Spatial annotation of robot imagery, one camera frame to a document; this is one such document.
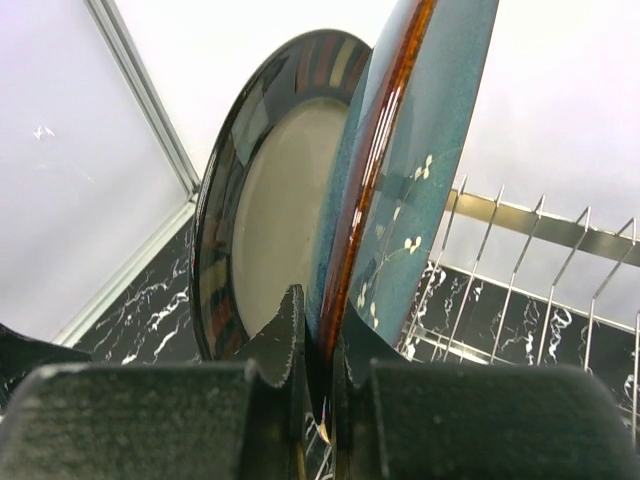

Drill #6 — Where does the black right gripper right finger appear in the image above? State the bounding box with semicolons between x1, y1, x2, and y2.
333;309;639;479

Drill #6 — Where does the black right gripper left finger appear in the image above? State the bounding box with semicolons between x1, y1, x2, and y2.
1;285;306;479

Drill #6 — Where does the blue glazed plate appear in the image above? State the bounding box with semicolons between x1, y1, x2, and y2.
305;1;498;361

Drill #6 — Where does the steel wire dish rack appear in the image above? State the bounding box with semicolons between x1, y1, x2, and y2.
397;186;639;435

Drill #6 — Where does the dark striped rim plate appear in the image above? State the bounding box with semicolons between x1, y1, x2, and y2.
189;29;370;361

